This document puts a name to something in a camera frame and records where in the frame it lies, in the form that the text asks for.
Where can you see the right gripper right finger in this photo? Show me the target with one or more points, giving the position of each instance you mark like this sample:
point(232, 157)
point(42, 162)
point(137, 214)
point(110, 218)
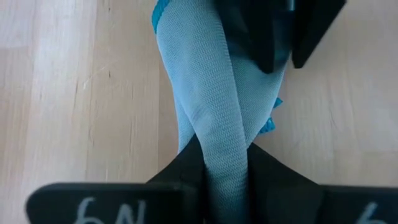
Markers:
point(295, 199)

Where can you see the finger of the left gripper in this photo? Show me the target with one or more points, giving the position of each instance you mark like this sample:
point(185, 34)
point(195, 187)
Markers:
point(314, 28)
point(248, 31)

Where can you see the blue microfiber towel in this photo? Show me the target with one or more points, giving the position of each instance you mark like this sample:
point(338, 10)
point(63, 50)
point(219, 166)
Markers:
point(202, 62)

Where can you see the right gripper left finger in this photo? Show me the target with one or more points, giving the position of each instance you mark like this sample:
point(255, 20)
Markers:
point(124, 205)

